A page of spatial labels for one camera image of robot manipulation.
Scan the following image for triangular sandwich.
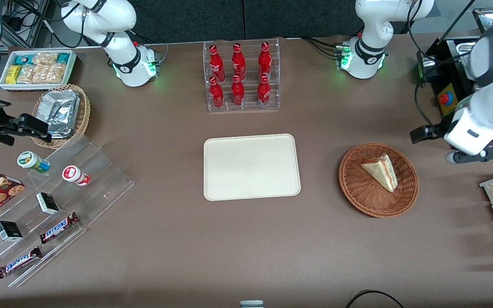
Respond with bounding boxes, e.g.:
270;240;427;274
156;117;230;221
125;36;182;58
361;154;398;193

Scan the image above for tan wicker basket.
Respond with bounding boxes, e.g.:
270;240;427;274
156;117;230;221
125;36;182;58
32;84;91;149

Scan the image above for brown wicker basket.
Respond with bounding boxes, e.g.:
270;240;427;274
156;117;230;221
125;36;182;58
339;142;419;219

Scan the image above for cream plastic tray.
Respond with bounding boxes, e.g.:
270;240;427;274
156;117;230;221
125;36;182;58
203;133;301;201

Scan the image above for black yellow food warmer case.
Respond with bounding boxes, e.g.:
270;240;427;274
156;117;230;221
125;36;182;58
426;8;493;148

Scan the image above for small silver foil packet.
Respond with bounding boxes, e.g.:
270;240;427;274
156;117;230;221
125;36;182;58
48;122;77;139

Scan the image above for large silver foil packet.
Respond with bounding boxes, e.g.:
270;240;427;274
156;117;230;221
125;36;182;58
37;90;80;127

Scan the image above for green lid cup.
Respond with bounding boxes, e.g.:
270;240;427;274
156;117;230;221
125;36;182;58
17;151;51;173

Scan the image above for white plastic snack bin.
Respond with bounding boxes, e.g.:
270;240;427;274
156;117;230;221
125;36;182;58
0;50;77;92

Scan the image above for clear rice cracker bag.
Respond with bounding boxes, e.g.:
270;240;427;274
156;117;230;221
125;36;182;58
33;52;59;66
38;63;66;84
16;64;42;84

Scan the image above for yellow snack packet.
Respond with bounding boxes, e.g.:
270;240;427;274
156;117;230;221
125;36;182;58
6;65;22;84

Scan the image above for black device with green light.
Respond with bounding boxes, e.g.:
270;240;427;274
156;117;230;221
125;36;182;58
416;50;438;83

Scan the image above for red lid cup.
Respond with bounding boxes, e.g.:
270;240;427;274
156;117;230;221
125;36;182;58
62;165;91;187

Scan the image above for small black box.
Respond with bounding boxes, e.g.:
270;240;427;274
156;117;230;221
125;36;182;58
0;220;23;243
36;192;60;215

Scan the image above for steel food pan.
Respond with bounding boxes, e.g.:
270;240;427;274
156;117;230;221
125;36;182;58
445;39;480;60

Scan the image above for clear acrylic stepped display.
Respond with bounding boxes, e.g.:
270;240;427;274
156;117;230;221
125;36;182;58
0;133;135;288

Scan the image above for brown Snickers bar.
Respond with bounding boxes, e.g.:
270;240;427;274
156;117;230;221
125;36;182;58
0;246;42;279
39;212;80;244

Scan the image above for red cola bottle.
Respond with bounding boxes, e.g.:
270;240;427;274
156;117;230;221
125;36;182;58
258;41;272;80
232;43;246;81
209;76;225;109
257;74;271;107
209;44;226;82
231;74;245;107

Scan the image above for clear acrylic bottle rack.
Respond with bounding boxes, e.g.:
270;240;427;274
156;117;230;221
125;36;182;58
203;38;280;113

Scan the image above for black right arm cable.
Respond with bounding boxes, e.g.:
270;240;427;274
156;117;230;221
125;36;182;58
43;0;91;48

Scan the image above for aluminium frame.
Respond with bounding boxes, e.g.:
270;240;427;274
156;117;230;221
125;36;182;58
0;0;52;48

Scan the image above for black left base cables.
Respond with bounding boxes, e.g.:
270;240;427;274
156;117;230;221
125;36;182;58
301;36;345;59

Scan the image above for black base cables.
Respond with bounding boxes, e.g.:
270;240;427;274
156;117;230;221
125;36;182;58
133;29;170;65
301;36;345;59

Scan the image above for black right base cables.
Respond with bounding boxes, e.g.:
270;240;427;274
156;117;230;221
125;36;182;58
133;29;170;65

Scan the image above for black looped cable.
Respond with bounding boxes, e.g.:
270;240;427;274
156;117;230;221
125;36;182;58
345;290;405;308

